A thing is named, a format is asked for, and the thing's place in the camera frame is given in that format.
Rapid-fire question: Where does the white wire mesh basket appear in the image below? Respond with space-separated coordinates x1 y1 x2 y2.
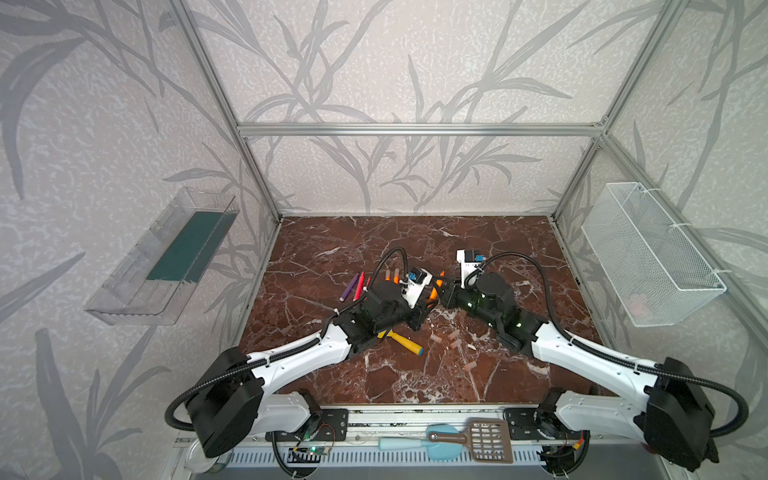
582 182 727 328

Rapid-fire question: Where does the small circuit board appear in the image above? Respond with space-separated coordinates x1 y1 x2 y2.
289 443 334 463

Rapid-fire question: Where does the aluminium cage frame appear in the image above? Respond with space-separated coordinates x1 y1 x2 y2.
164 0 768 361

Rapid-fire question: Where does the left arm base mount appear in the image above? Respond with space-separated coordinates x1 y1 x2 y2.
277 408 350 443

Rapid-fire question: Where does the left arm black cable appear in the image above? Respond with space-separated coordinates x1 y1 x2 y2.
164 247 409 433

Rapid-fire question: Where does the pink marker pen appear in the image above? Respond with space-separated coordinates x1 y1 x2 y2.
353 272 365 301

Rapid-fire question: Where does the clear plastic wall tray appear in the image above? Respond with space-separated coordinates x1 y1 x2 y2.
85 187 240 326

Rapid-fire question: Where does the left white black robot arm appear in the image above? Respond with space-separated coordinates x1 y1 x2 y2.
165 280 432 458

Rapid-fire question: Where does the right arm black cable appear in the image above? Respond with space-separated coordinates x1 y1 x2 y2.
476 251 750 438

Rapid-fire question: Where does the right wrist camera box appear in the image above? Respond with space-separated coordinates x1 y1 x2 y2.
456 249 486 288

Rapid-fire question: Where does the yellow toy shovel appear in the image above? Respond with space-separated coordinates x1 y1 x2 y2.
378 330 424 356

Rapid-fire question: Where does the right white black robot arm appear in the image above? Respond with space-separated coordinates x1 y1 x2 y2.
437 273 719 471

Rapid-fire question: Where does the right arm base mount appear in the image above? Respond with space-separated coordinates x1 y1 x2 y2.
502 406 582 443

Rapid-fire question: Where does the aluminium front rail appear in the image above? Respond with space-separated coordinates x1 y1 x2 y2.
170 403 627 479

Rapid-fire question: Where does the light blue silicone spatula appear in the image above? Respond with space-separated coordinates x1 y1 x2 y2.
378 424 464 461

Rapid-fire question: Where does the brown slotted spatula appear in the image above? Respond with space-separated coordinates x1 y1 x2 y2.
427 419 514 464

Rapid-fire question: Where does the purple marker pen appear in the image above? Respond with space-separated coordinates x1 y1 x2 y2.
339 273 360 302

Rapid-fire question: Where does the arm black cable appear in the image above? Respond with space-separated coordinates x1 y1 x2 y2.
164 247 409 433
476 251 750 438

